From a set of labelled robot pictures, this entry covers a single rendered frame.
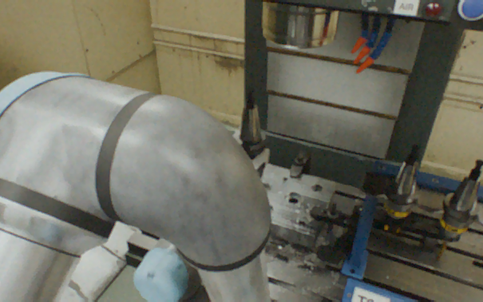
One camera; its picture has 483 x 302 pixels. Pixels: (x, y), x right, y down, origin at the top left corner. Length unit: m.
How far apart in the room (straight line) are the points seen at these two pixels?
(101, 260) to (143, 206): 1.20
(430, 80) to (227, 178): 1.16
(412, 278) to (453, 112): 0.89
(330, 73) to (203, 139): 1.12
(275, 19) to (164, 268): 0.51
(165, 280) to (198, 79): 1.65
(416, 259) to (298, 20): 0.72
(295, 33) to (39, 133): 0.59
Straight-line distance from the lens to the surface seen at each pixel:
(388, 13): 0.65
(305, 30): 0.83
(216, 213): 0.32
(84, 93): 0.36
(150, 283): 0.60
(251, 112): 0.75
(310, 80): 1.44
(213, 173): 0.31
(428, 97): 1.44
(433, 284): 1.18
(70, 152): 0.34
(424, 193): 0.91
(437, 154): 1.97
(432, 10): 0.64
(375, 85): 1.40
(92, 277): 1.48
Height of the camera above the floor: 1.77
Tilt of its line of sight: 36 degrees down
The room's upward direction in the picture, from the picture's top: straight up
